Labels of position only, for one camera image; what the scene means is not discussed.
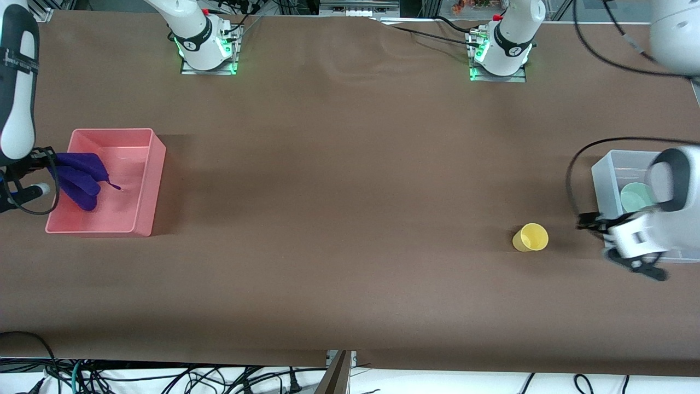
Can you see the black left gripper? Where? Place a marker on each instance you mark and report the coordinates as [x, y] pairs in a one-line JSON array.
[[595, 222]]

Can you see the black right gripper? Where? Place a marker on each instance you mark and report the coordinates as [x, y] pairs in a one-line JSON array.
[[34, 159]]

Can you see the purple cloth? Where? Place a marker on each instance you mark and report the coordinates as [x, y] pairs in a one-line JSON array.
[[82, 178]]

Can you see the pale green bowl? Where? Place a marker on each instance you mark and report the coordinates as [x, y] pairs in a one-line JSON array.
[[635, 198]]

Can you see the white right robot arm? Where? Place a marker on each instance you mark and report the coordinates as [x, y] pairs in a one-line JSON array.
[[19, 109]]

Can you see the yellow cup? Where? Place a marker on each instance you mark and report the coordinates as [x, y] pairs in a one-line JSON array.
[[531, 237]]

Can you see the translucent plastic bin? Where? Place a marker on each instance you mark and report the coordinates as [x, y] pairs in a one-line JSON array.
[[612, 175]]

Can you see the pink plastic bin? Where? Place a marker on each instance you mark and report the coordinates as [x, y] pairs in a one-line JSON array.
[[128, 180]]

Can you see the brown table cover sheet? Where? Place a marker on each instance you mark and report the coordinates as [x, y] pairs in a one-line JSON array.
[[350, 219]]

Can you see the aluminium corner bracket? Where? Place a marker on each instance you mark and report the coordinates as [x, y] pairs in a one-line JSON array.
[[45, 12]]

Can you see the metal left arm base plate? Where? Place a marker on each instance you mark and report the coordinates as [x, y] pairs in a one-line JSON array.
[[497, 78]]

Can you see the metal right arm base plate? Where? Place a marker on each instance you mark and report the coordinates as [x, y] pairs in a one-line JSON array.
[[210, 70]]

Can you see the grey metal post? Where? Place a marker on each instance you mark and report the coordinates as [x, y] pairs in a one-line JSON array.
[[336, 375]]

